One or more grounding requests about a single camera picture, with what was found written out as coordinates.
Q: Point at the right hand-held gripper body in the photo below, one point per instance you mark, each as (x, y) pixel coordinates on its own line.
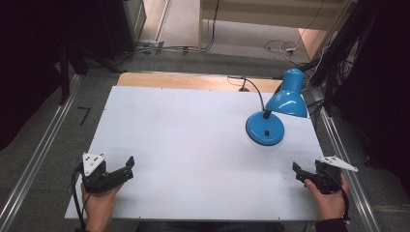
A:
(330, 174)

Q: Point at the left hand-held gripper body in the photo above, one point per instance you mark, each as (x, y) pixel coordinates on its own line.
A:
(93, 162)

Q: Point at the person's right hand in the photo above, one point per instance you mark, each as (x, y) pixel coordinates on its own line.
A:
(330, 204)

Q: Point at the person's left hand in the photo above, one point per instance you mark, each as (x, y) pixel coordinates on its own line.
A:
(100, 206)

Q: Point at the blue desk lamp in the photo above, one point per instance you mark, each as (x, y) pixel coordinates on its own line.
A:
(274, 119)

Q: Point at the black metal stand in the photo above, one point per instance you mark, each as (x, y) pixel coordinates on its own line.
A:
(64, 77)

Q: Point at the grey power strip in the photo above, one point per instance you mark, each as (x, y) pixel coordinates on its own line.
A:
(151, 43)

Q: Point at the dark cabinet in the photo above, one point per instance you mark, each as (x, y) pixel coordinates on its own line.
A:
(121, 25)

